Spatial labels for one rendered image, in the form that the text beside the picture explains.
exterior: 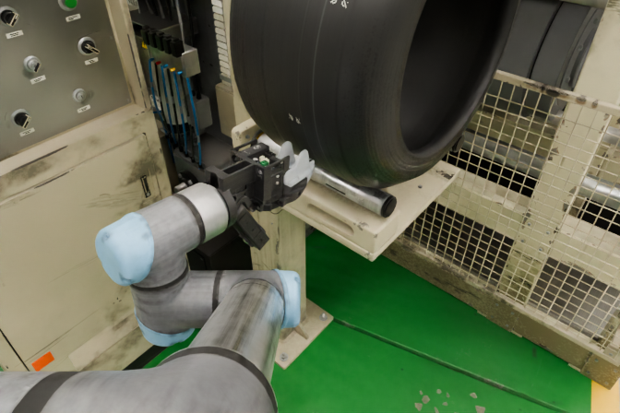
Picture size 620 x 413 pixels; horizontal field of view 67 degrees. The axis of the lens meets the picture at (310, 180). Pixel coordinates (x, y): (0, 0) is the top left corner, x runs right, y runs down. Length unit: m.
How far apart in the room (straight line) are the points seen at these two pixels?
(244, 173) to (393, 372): 1.20
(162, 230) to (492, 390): 1.39
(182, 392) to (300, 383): 1.42
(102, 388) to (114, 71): 1.01
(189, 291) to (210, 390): 0.35
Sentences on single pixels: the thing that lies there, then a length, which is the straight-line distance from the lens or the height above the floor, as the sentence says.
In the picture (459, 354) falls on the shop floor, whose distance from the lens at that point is 1.82.
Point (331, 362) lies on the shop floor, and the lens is 1.73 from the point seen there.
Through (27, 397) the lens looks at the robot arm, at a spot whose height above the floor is 1.27.
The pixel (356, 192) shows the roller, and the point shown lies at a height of 0.91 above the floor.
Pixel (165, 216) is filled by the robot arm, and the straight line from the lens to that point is 0.59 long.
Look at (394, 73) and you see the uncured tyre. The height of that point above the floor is 1.21.
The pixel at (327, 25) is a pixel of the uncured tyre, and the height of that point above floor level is 1.27.
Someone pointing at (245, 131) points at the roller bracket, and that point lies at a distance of 1.02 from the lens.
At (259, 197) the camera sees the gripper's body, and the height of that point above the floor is 1.05.
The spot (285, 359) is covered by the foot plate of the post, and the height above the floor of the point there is 0.02.
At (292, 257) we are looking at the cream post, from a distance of 1.47.
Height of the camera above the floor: 1.49
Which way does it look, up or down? 39 degrees down
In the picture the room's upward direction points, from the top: straight up
